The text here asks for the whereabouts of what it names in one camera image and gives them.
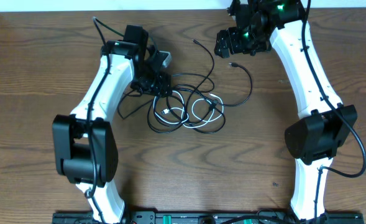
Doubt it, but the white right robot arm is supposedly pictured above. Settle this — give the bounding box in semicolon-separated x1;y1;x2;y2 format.
214;1;357;223

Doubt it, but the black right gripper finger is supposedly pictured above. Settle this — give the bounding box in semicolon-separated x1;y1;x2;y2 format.
216;30;229;47
214;45;230;58

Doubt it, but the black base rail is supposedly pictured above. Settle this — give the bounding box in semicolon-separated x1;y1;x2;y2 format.
52;208;365;224

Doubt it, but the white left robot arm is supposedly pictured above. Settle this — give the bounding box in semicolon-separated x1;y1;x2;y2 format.
52;25;172;223

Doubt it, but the black USB cable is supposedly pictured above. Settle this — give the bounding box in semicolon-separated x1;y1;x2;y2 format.
117;39;254;134

